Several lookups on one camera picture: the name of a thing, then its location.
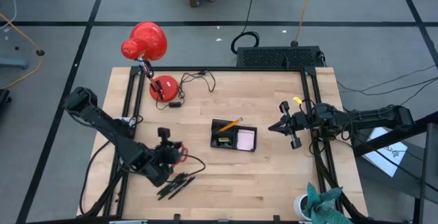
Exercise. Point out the black mesh desk organizer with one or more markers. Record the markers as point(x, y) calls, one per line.
point(215, 124)

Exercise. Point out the black aluminium table frame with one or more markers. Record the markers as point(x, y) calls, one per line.
point(222, 69)

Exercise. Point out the black stand beam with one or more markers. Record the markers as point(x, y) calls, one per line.
point(393, 138)

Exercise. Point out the black frame clamp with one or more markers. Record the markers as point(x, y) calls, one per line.
point(176, 219)
point(276, 220)

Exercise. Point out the yellow-green eraser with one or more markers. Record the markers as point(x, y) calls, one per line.
point(223, 139)

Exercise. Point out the pink sticky note pad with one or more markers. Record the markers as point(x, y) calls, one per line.
point(245, 140)

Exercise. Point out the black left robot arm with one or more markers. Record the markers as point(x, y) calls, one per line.
point(102, 121)

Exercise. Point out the yellow tag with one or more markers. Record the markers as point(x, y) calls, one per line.
point(297, 99)

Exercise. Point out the white floor sign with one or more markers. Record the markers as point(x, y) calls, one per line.
point(390, 155)

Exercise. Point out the black pen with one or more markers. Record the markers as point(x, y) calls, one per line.
point(181, 188)
point(172, 189)
point(171, 184)

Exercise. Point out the green leafy plant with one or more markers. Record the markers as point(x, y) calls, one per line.
point(321, 207)

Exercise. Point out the black floor object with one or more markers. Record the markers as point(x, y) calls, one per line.
point(4, 95)

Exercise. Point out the red desk lamp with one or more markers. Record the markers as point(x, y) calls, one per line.
point(147, 40)

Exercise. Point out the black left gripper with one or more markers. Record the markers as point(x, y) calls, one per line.
point(166, 155)

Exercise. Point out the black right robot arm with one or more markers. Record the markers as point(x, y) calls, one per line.
point(369, 118)

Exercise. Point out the black binder clip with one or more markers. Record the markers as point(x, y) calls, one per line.
point(229, 145)

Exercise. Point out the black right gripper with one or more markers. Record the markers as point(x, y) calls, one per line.
point(299, 121)

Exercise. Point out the black vented computer case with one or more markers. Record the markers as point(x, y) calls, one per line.
point(273, 57)

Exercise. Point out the orange pencil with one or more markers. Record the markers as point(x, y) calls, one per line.
point(231, 124)

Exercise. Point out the grey floor object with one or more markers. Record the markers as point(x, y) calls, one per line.
point(13, 63)

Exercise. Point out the white plant pot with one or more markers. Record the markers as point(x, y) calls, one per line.
point(298, 207)

